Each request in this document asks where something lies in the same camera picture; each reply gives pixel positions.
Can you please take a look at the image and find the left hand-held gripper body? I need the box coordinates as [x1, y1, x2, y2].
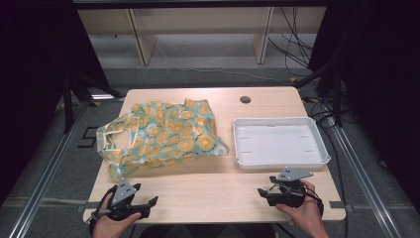
[106, 178, 147, 222]

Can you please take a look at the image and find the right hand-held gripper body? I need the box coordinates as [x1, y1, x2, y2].
[266, 167, 314, 208]

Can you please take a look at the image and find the green bag with orange print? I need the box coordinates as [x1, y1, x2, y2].
[95, 98, 230, 183]

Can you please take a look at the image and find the person's left hand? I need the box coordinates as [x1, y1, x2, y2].
[92, 194, 143, 238]

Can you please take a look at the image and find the person's right hand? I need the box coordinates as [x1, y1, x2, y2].
[275, 179, 326, 234]

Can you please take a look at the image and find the white plastic tray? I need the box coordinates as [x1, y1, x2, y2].
[232, 116, 332, 171]

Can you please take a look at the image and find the black metal stand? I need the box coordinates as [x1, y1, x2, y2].
[62, 70, 126, 134]
[293, 63, 344, 128]

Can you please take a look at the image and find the black curtain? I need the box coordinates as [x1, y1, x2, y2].
[308, 0, 420, 212]
[0, 0, 112, 206]

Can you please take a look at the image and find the light wooden shelf unit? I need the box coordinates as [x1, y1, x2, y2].
[77, 6, 328, 65]

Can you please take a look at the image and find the left hand-held gripper cable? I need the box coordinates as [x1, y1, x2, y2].
[88, 184, 119, 234]

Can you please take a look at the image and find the hand-held gripper cable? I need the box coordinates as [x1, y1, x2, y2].
[301, 182, 325, 219]
[88, 184, 119, 234]

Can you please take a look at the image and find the right hand-held gripper cable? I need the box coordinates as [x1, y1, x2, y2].
[301, 182, 325, 219]

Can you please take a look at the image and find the black floor cable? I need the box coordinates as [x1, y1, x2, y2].
[309, 98, 350, 238]

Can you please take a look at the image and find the aluminium floor rail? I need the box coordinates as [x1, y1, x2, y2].
[330, 125, 403, 238]
[8, 102, 91, 238]

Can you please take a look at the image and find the bundle of black cables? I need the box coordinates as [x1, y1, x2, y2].
[266, 6, 315, 77]

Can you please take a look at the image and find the white floor cable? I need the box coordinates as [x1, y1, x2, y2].
[154, 41, 292, 84]

